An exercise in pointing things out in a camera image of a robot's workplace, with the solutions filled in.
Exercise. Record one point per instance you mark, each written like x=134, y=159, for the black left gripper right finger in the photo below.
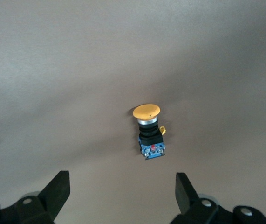
x=186, y=193

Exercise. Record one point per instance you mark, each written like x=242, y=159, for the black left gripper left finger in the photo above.
x=53, y=193

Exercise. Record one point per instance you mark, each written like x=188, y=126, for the yellow mushroom push button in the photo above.
x=146, y=112

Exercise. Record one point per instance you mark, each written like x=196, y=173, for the brown table mat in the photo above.
x=77, y=70

